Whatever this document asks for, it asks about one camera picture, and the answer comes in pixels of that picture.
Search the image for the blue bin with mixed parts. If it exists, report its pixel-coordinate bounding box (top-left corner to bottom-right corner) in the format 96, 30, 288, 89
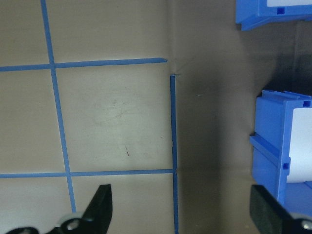
249, 89, 312, 216

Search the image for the blue bin with black capacitors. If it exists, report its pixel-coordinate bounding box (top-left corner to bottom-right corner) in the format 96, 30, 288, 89
235, 0, 312, 32

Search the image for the white bin liner sheet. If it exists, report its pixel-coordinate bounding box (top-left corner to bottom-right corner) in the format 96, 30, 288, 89
287, 107, 312, 184

